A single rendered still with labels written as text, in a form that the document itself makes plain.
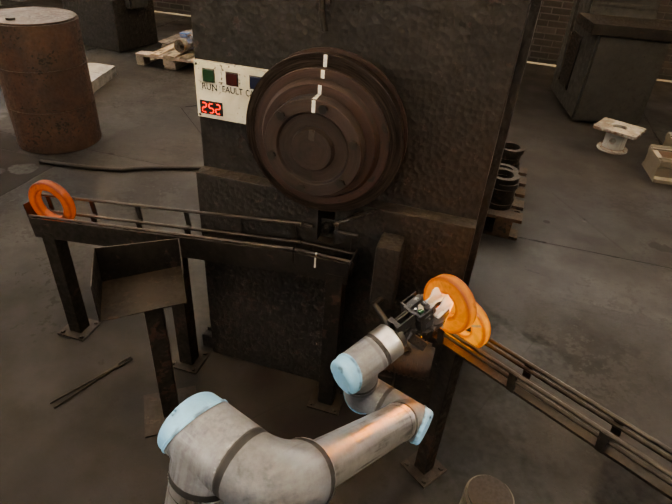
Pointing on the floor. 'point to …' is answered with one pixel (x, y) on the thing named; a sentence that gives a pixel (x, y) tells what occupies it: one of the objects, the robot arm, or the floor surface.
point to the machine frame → (453, 85)
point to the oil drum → (47, 80)
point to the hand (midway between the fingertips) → (450, 298)
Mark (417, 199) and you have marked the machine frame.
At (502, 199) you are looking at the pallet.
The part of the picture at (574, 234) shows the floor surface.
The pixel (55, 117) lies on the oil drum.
